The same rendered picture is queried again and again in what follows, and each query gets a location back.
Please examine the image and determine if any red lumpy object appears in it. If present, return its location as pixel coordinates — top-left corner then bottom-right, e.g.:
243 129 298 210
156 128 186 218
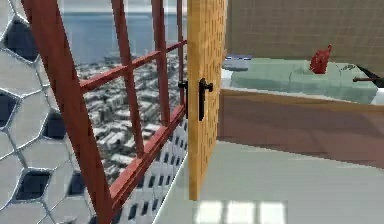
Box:
309 43 333 75

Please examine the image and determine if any red framed window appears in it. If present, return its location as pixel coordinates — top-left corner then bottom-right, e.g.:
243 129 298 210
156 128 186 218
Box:
20 0 188 224

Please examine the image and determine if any black door handle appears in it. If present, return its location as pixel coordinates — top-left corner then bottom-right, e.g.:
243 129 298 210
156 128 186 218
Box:
198 77 214 122
177 79 189 120

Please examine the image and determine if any wooden bed with green blanket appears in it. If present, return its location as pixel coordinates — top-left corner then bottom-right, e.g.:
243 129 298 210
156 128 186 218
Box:
217 57 384 170

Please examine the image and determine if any dark brown baseball bat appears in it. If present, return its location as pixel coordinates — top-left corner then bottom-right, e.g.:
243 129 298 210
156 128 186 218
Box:
352 76 381 83

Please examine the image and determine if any yellow wooden room door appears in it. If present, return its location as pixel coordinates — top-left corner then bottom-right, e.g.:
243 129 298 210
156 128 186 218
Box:
186 0 228 202

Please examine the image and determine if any grey blue pillow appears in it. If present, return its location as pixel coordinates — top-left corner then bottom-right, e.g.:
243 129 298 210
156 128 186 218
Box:
222 54 253 73

